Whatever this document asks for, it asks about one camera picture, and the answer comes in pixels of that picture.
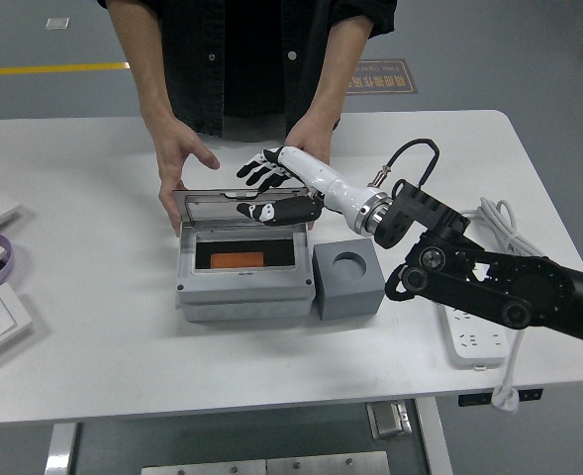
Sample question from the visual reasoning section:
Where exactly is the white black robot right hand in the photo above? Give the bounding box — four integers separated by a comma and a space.
236, 144, 379, 233

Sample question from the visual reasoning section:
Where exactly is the person's right hand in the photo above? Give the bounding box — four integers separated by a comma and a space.
153, 117, 222, 238

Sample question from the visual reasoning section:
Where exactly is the person's left hand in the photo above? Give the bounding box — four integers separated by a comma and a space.
284, 114, 337, 169

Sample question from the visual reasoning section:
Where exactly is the orange cylinder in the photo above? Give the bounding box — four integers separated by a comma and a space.
209, 251, 266, 270

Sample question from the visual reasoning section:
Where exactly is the grey box with clear lid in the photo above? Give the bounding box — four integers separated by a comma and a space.
171, 185, 318, 324

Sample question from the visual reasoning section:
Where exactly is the grey cube with round hole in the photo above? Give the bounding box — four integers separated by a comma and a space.
312, 237, 387, 322

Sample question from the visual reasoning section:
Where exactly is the person's torso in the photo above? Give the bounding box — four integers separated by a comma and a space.
96, 0, 399, 143

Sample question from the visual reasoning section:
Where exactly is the brown floor sign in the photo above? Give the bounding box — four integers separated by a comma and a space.
344, 58, 420, 96

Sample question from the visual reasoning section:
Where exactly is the white power strip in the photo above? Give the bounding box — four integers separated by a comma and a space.
437, 301, 512, 370

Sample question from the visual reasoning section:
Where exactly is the black table control panel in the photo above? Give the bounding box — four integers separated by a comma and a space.
457, 388, 544, 409

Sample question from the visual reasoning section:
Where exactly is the white table leg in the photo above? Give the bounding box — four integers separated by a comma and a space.
416, 397, 455, 475
43, 423, 82, 475

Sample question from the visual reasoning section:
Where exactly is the white power cable with plug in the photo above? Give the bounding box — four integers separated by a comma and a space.
461, 196, 552, 414

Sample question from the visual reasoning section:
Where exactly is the metal bracket under table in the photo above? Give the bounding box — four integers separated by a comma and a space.
366, 400, 414, 441

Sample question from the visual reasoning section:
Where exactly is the metal base plate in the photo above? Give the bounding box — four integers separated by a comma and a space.
141, 459, 268, 475

